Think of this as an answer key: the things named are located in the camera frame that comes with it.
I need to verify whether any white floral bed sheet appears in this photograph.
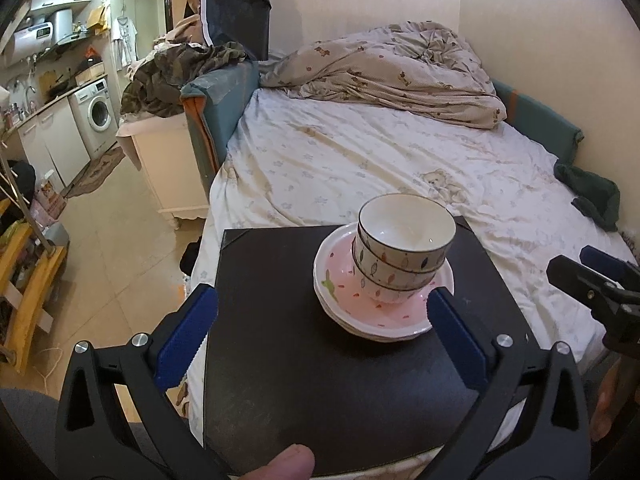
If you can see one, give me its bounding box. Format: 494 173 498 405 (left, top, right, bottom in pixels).
186 86 639 480

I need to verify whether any teal sofa bed frame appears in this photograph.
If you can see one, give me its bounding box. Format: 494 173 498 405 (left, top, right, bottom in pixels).
180 61 259 197

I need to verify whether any left hand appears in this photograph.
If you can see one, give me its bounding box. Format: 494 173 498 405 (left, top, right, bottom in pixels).
240 444 316 480

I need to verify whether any camouflage clothing pile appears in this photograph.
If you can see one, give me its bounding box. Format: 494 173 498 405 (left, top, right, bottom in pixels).
120 42 247 118

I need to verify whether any beige patterned duvet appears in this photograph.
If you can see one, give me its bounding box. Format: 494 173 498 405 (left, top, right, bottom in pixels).
260 21 506 129

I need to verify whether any white washing machine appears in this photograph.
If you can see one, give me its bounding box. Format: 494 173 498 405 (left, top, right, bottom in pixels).
68 77 118 160

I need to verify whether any dark green cloth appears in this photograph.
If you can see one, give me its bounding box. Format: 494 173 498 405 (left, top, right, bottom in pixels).
553 160 620 232

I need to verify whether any white lower plate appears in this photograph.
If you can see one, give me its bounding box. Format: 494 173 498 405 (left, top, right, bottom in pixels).
320 298 432 342

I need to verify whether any pink plate with white rim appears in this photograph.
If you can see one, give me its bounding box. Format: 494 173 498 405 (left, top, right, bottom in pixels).
314 223 454 311

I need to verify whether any dark hanging fabric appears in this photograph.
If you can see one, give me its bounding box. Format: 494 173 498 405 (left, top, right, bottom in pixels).
200 0 271 61

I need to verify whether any wooden yellow rack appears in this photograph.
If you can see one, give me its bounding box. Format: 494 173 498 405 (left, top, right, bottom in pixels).
1 220 67 375

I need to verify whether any white bowl with leaf pattern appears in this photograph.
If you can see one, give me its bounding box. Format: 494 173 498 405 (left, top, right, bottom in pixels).
352 234 439 290

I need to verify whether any white kitchen cabinet counter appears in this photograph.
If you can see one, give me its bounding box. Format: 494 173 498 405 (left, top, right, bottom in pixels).
16 98 90 194

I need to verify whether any white water heater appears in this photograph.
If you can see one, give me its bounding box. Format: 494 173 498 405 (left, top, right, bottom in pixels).
6 9 74 62

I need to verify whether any right hand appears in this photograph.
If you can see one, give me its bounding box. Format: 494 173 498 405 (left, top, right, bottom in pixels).
590 356 639 442

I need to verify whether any cream bedside cabinet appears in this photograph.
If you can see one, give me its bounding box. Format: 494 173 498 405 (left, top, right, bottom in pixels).
116 114 208 229

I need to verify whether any black leather mat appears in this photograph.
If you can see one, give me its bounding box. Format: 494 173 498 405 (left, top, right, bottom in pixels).
202 214 532 477

